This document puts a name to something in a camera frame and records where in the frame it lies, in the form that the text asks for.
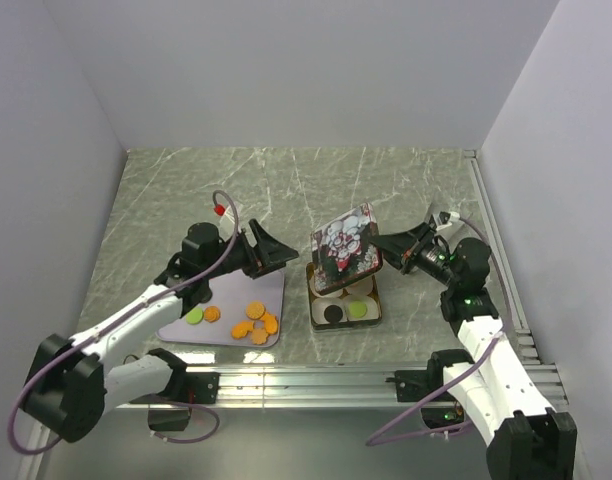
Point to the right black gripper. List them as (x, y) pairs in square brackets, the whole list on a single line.
[(398, 248)]

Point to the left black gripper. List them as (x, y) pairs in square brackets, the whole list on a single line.
[(267, 255)]

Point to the gold tin lid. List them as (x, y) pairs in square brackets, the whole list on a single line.
[(341, 252)]

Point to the gold cookie tin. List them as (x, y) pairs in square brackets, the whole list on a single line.
[(312, 295)]

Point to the green macaron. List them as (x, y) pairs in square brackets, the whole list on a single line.
[(195, 316), (357, 309)]

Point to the black white sandwich cookie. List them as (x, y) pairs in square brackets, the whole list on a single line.
[(333, 314)]

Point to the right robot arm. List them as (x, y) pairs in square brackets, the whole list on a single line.
[(525, 436)]

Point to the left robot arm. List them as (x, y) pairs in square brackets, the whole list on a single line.
[(74, 381)]

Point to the round waffle cookie lower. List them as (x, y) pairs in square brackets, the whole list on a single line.
[(255, 310)]

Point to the lilac plastic tray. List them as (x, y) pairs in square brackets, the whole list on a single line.
[(231, 294)]

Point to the white paper cup top-right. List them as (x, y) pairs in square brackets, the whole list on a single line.
[(361, 288)]

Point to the orange fish cookie right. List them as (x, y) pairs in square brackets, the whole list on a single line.
[(270, 323)]

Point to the orange fish cookie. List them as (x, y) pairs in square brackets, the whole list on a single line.
[(242, 329), (270, 323)]

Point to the white paper cup bottom-right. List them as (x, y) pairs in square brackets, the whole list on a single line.
[(373, 307)]

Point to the orange fish cookie bottom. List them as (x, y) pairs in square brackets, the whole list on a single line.
[(242, 329)]

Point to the orange leaf cookie bottom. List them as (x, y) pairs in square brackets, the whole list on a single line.
[(259, 336)]

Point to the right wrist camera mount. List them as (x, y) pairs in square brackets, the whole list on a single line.
[(445, 224)]

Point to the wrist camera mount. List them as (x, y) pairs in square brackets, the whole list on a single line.
[(445, 224), (225, 218)]

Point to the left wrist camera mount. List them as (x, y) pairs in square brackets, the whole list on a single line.
[(225, 218)]

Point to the aluminium rail frame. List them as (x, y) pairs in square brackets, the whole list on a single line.
[(304, 407)]

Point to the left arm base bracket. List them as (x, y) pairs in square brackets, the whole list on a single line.
[(174, 416)]

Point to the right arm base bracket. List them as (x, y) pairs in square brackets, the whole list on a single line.
[(413, 385)]

